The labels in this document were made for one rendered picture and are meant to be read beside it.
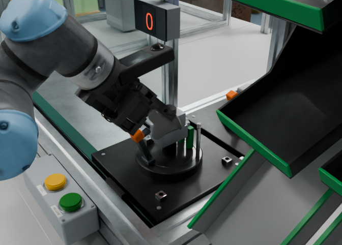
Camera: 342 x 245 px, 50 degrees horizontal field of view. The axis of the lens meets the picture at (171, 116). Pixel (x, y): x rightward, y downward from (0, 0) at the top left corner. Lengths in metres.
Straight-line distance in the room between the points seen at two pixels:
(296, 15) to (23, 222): 0.69
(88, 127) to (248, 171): 0.54
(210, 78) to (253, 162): 0.85
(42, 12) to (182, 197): 0.40
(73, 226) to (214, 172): 0.29
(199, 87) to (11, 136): 0.99
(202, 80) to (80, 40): 0.89
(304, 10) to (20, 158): 0.30
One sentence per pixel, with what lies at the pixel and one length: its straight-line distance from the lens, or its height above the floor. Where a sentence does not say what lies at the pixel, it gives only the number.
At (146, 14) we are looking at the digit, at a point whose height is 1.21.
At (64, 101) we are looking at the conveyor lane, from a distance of 1.15.
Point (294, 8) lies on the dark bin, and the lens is 0.35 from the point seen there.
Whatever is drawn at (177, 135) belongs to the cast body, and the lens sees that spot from 0.73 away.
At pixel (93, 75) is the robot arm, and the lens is 0.55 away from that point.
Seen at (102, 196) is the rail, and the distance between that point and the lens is 0.73.
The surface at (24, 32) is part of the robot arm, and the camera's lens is 0.50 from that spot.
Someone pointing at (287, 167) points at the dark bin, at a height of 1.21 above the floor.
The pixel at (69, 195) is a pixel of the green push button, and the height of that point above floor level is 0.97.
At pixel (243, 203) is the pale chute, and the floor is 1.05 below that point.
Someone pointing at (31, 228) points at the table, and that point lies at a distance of 0.84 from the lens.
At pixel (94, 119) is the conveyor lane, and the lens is 1.04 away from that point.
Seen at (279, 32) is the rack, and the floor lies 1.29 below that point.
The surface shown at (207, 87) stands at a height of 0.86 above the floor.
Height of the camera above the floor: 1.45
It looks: 31 degrees down
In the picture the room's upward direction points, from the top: straight up
